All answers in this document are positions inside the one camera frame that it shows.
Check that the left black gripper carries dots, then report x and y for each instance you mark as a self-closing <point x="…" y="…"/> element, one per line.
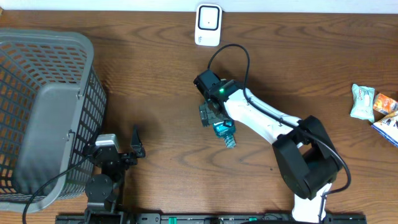
<point x="136" y="145"/>

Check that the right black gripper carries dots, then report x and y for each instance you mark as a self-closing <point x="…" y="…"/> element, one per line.
<point x="206" y="114"/>

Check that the teal mouthwash bottle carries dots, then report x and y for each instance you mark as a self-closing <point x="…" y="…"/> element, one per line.
<point x="225" y="130"/>

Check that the grey plastic shopping basket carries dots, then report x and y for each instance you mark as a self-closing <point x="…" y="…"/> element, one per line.
<point x="52" y="102"/>

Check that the mint green wipes pack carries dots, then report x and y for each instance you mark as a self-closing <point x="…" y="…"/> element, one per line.
<point x="363" y="98"/>

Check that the small orange snack pack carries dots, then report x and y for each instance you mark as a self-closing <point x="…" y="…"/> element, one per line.
<point x="384" y="104"/>

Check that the large yellow white snack bag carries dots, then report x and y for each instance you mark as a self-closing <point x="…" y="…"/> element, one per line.
<point x="387" y="127"/>

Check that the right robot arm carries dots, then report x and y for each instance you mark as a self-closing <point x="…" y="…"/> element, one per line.
<point x="307" y="159"/>

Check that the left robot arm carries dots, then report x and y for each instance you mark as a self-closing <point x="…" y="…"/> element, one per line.
<point x="105" y="190"/>

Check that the white barcode scanner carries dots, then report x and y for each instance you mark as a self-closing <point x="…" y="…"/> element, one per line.
<point x="208" y="25"/>

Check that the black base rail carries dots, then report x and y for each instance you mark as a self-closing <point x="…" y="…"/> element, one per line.
<point x="155" y="218"/>

